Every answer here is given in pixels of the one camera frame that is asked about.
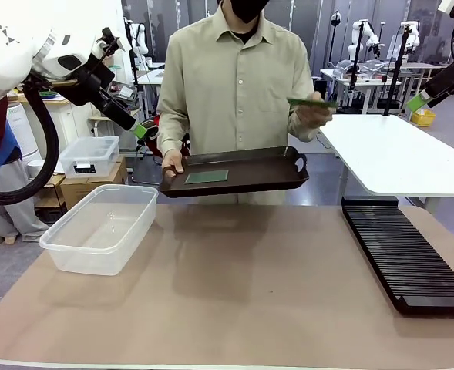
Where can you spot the green perforated PCB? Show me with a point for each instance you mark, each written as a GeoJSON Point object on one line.
{"type": "Point", "coordinates": [207, 177]}
{"type": "Point", "coordinates": [307, 102]}

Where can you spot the clear plastic box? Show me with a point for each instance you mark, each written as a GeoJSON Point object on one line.
{"type": "Point", "coordinates": [95, 231]}

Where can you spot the person's left forearm beige sleeve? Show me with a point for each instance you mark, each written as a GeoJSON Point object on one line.
{"type": "Point", "coordinates": [301, 129]}

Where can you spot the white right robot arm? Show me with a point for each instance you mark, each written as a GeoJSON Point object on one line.
{"type": "Point", "coordinates": [446, 4]}

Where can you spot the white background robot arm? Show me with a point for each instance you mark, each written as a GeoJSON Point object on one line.
{"type": "Point", "coordinates": [361, 36]}

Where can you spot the white side table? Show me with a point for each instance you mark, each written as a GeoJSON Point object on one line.
{"type": "Point", "coordinates": [396, 154]}

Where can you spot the black face mask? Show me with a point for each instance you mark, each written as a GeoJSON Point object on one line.
{"type": "Point", "coordinates": [249, 9]}

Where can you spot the person's left hand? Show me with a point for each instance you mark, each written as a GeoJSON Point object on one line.
{"type": "Point", "coordinates": [313, 117]}

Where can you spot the white background work table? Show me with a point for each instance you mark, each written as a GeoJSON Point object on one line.
{"type": "Point", "coordinates": [357, 75]}

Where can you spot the person's right forearm beige sleeve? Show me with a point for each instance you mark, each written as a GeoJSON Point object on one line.
{"type": "Point", "coordinates": [172, 127]}

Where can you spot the red and black bag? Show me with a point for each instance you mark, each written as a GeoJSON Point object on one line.
{"type": "Point", "coordinates": [149, 133]}

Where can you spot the brown cardboard box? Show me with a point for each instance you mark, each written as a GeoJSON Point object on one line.
{"type": "Point", "coordinates": [95, 190]}

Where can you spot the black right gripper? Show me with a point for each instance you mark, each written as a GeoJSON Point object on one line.
{"type": "Point", "coordinates": [450, 83]}

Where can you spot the person in beige shirt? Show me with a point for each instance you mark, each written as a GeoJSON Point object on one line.
{"type": "Point", "coordinates": [230, 96]}

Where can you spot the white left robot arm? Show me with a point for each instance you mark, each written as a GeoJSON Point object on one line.
{"type": "Point", "coordinates": [3, 58]}

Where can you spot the clear storage box white lid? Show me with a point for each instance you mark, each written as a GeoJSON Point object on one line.
{"type": "Point", "coordinates": [88, 154]}

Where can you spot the black tripod stand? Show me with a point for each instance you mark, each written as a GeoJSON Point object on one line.
{"type": "Point", "coordinates": [398, 69]}

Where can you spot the white air purifier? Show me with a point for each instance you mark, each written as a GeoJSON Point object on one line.
{"type": "Point", "coordinates": [20, 131]}

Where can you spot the dark brown serving tray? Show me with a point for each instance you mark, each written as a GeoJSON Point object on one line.
{"type": "Point", "coordinates": [249, 169]}

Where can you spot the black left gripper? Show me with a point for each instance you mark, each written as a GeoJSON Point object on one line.
{"type": "Point", "coordinates": [115, 109]}

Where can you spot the yellow parts bin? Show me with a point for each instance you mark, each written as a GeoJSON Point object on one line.
{"type": "Point", "coordinates": [423, 118]}

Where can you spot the person's right hand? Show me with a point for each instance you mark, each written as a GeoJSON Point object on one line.
{"type": "Point", "coordinates": [174, 160]}

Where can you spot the black slotted PCB rack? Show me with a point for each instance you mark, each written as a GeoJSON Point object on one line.
{"type": "Point", "coordinates": [404, 250]}

